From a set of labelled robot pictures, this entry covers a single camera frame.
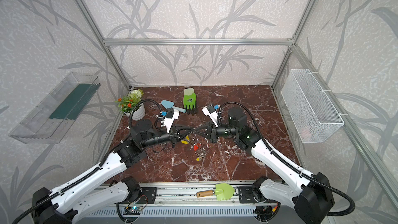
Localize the large metal key ring plate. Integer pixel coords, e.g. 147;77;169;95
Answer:
186;134;206;161

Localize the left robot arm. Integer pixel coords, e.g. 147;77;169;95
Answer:
31;119;193;224

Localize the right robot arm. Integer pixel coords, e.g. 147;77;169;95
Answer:
197;105;334;224

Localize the key with red tag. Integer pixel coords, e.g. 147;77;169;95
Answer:
193;143;201;151

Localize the light blue toy trowel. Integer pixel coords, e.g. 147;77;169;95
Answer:
161;100;186;113

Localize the green black garden glove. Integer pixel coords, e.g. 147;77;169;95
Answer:
183;88;198;115

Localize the potted plant white pot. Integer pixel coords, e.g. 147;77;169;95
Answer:
116;89;145;121

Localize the green lit circuit board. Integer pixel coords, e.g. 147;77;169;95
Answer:
122;205;146;216

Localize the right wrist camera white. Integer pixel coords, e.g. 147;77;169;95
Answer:
202;105;220;127

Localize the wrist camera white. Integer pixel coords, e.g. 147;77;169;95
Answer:
202;105;220;127
161;108;179;133

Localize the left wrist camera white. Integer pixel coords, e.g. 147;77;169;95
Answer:
161;108;179;133

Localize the green toy shovel wooden handle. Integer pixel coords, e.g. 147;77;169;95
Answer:
197;183;235;201

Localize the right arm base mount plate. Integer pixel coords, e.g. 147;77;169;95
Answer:
236;186;258;204

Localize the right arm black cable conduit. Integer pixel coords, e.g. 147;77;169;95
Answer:
219;101;356;217

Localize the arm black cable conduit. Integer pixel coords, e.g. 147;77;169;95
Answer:
219;101;356;217
12;99;164;224

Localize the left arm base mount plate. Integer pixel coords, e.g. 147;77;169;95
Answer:
134;187;158;205

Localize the white wire mesh basket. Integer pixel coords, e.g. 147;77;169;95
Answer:
281;68;345;144

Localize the clear acrylic wall shelf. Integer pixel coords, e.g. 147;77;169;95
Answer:
9;72;101;144

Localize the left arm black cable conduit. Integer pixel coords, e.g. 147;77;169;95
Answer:
12;99;164;224

